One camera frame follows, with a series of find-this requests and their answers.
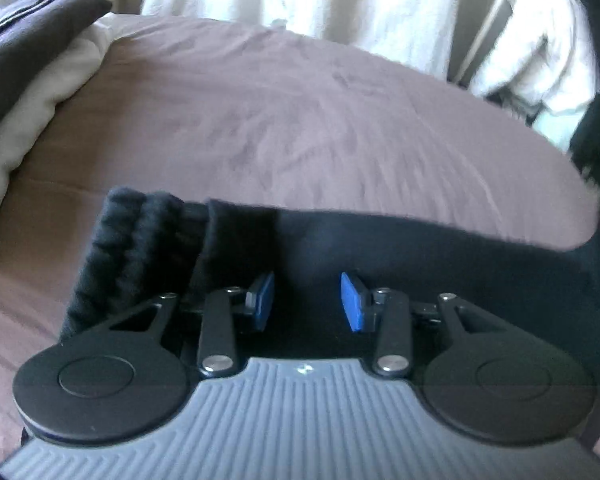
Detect white crumpled cloth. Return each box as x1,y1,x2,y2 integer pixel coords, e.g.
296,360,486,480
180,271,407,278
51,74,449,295
467,0,600,155

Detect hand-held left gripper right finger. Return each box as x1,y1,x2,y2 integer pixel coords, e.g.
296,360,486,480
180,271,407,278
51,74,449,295
340,272,514,379

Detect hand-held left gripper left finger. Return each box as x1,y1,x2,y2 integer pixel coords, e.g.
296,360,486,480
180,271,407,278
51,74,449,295
107,271,276,379

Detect white curtain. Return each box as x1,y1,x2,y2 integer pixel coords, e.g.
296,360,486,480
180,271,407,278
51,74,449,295
140,0,473,82

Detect black fuzzy garment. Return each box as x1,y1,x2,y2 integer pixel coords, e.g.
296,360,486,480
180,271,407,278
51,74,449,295
60,0,600,361

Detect cream pillow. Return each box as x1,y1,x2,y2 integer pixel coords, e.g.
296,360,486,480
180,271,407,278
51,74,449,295
0,14,127,261

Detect dark striped folded garment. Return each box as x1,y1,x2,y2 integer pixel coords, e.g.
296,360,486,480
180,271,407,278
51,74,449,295
0,0,114,154

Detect mauve bedspread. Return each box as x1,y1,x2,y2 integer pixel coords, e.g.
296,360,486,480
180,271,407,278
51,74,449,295
0,12,600,463

